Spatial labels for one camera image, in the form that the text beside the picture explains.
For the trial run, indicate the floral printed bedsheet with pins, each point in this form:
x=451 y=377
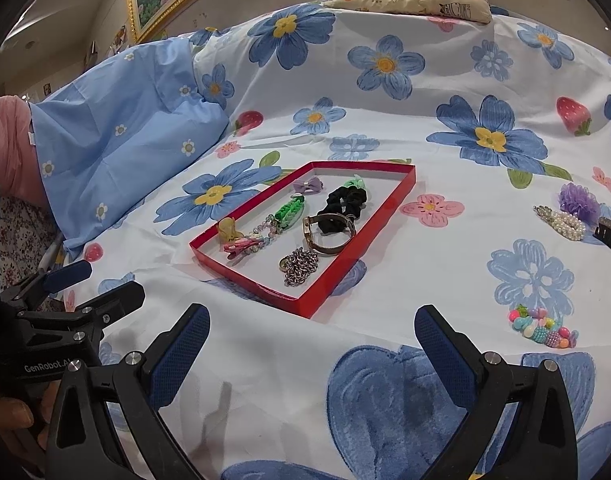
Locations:
x=435 y=260

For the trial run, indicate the yellow butterfly hair clip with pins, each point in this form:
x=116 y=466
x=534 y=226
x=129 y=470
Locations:
x=228 y=232

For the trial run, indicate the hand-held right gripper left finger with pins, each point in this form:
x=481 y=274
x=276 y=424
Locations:
x=180 y=355

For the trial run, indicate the blue flowered pillow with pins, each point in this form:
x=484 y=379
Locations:
x=125 y=125

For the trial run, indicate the small-flowered cloth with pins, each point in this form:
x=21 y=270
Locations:
x=25 y=240

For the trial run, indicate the person's left hand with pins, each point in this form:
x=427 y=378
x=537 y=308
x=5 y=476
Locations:
x=10 y=412

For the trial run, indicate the black hair clip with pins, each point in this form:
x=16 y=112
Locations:
x=610 y=240

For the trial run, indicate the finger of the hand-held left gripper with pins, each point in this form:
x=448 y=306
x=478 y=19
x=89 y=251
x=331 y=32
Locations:
x=67 y=276
x=115 y=302

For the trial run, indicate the pink hair clip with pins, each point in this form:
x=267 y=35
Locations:
x=240 y=247

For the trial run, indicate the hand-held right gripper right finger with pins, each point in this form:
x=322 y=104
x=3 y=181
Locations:
x=445 y=355

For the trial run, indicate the purple bow hair clip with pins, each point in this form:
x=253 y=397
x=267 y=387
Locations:
x=308 y=186

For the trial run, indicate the pearl hair clip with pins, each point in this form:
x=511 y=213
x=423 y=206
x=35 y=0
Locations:
x=563 y=222

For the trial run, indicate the pink pillow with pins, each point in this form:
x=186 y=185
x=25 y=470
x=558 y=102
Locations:
x=7 y=145

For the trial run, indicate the red shallow tray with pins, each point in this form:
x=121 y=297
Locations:
x=265 y=266

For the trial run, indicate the black scrunchie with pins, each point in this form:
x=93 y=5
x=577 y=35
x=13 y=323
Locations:
x=340 y=197

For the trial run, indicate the green scrunchie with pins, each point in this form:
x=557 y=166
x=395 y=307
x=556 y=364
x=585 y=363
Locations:
x=358 y=182

